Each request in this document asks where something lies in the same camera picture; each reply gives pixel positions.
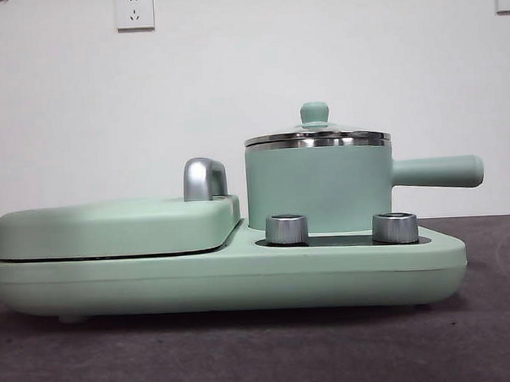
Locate mint green griddle lid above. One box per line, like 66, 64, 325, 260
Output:
0, 194, 244, 262

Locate silver griddle lid handle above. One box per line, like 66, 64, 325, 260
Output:
182, 156, 229, 203

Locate mint green breakfast maker base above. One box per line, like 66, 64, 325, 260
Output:
0, 217, 471, 328

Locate silver control knob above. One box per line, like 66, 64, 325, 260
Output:
370, 211, 420, 244
265, 213, 310, 247

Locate glass pot lid green knob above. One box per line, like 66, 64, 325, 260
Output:
242, 98, 393, 152

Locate mint green pot with handle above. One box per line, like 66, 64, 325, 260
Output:
243, 125, 488, 238

